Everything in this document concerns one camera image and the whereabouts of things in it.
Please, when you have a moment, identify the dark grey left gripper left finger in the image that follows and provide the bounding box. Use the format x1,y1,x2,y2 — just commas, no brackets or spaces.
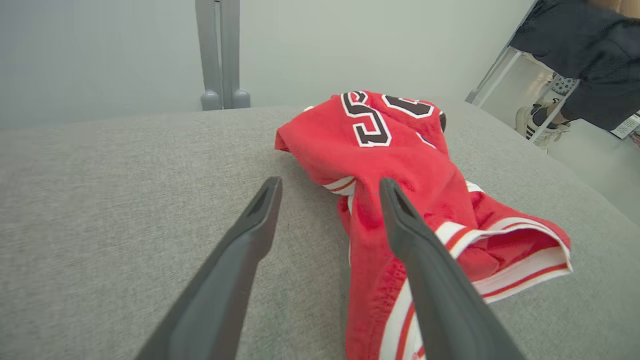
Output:
135,176,284,360

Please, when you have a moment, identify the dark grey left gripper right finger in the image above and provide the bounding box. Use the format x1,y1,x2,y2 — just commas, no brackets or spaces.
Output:
378,177,527,360

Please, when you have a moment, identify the grey metal partition post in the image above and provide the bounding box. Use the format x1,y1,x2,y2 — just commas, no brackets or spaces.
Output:
195,0,251,111

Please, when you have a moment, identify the person in yellow shirt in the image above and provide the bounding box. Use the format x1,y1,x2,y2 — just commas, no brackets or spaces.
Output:
509,0,640,153

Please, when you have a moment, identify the red basketball jersey with numbers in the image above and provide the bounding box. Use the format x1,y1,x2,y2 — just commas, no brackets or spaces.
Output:
274,90,574,360

